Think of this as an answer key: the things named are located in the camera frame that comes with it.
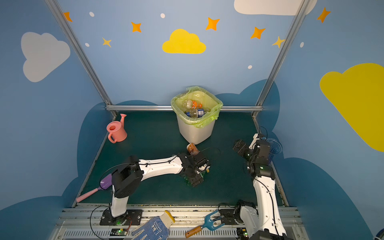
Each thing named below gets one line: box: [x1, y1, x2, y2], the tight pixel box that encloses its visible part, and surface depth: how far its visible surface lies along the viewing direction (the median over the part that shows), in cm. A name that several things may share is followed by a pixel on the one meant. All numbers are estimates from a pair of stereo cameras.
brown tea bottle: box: [186, 142, 200, 156], surface depth 98 cm
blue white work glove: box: [130, 210, 176, 240], surface depth 72 cm
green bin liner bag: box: [171, 86, 224, 128], surface depth 92 cm
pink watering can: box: [106, 113, 128, 144], surface depth 101 cm
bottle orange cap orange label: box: [183, 99, 203, 109], surface depth 97 cm
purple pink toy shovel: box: [76, 173, 113, 203], surface depth 86 cm
